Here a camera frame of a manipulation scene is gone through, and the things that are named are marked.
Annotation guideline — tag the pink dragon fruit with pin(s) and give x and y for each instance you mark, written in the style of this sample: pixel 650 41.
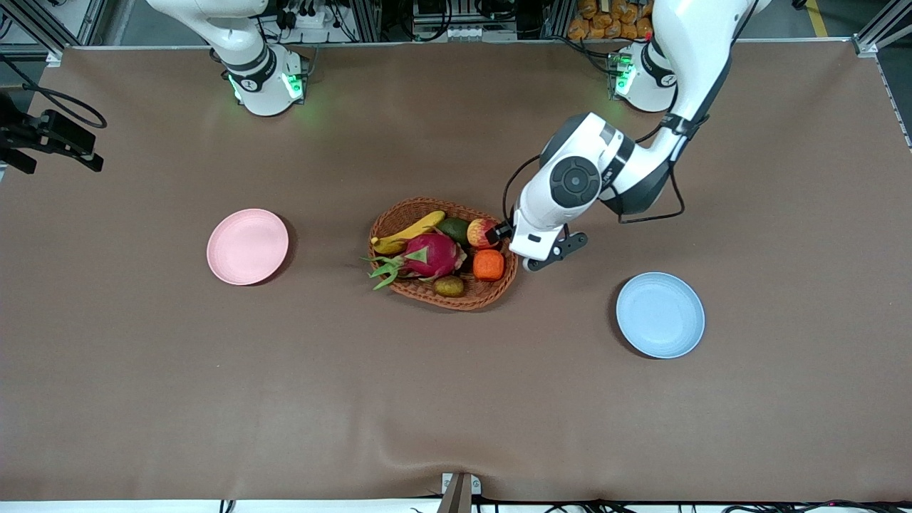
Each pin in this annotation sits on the pink dragon fruit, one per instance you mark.
pixel 431 256

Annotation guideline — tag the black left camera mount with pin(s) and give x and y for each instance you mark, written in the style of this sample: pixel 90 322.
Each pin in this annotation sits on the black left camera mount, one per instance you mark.
pixel 559 249

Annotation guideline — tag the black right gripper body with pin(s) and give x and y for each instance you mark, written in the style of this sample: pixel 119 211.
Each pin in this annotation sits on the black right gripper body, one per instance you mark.
pixel 28 135

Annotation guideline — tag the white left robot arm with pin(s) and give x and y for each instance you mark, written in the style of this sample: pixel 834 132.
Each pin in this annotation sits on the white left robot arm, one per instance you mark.
pixel 684 43

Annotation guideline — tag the blue plate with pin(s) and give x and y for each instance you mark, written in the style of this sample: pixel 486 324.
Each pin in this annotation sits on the blue plate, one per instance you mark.
pixel 659 313

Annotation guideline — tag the orange fruit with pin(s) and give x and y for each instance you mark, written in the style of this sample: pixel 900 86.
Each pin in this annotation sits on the orange fruit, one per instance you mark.
pixel 488 265

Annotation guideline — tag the aluminium frame profile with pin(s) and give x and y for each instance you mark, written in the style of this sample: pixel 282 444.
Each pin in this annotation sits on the aluminium frame profile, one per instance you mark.
pixel 53 55
pixel 873 39

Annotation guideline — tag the grey metal bracket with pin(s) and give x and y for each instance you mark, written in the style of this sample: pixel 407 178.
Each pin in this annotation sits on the grey metal bracket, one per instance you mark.
pixel 459 491

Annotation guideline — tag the bag of orange snacks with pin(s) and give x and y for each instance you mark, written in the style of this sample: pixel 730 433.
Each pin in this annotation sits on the bag of orange snacks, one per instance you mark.
pixel 598 25

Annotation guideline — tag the brown kiwi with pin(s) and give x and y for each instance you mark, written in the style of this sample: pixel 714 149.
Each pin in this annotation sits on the brown kiwi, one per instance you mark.
pixel 449 286

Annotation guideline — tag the green avocado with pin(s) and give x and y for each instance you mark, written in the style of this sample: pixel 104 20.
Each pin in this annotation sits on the green avocado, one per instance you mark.
pixel 454 229

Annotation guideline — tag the brown table cloth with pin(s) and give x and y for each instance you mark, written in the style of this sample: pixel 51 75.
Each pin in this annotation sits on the brown table cloth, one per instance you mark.
pixel 456 399

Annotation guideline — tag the white power strip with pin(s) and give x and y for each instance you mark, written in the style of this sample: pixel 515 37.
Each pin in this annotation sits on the white power strip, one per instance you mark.
pixel 313 20

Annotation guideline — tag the brown wicker basket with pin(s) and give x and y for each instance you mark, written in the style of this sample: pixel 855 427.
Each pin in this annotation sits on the brown wicker basket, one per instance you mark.
pixel 399 217

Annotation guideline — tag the yellow banana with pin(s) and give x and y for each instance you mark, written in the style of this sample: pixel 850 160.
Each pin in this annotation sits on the yellow banana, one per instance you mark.
pixel 413 230

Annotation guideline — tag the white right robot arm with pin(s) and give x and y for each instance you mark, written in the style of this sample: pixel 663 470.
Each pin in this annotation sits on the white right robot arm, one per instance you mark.
pixel 263 100

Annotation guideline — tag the red yellow apple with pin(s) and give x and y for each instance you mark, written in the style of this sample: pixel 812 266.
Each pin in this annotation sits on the red yellow apple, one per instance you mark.
pixel 481 233

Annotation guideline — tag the pink plate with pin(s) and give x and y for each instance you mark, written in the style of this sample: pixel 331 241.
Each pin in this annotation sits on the pink plate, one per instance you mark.
pixel 246 246

